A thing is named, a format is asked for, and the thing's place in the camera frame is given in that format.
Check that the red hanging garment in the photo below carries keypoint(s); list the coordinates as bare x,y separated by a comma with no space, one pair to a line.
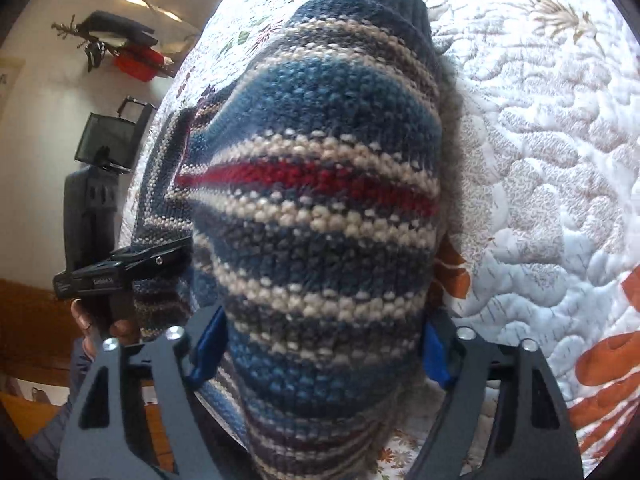
135,65

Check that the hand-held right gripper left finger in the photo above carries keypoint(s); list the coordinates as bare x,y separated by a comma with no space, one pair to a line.
205,355

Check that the person's left hand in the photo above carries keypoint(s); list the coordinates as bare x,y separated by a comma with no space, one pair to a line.
82,325

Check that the striped knitted sweater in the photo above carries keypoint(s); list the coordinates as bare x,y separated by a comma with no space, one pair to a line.
320,210

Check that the wooden furniture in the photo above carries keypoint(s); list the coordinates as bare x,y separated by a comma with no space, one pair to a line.
35,330

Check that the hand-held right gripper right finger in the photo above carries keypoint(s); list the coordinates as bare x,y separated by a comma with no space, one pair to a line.
435,360

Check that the black chair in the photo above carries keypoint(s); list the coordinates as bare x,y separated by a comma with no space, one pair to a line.
105,135

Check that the person's left forearm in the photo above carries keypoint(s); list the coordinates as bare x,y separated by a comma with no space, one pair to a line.
55,425

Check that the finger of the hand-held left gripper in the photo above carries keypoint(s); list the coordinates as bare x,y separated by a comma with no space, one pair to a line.
160,259

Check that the floral quilted bedspread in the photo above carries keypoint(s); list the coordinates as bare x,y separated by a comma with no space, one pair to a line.
540,160

